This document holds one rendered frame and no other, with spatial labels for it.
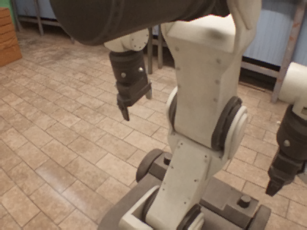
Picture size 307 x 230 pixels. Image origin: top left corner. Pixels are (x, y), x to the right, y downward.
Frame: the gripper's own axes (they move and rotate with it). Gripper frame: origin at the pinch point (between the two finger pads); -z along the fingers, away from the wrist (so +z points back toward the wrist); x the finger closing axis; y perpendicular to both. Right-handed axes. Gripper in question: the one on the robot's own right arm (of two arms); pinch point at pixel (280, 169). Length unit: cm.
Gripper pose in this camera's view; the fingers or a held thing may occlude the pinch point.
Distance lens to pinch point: 57.0
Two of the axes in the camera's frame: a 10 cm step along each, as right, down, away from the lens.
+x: 6.1, -6.2, 4.9
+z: -1.2, -6.9, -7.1
